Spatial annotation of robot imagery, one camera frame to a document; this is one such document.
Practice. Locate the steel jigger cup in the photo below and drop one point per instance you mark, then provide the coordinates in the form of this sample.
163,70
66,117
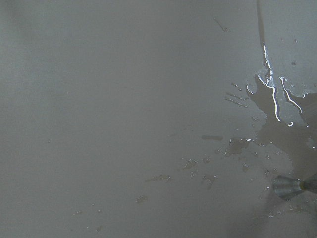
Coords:
286,188

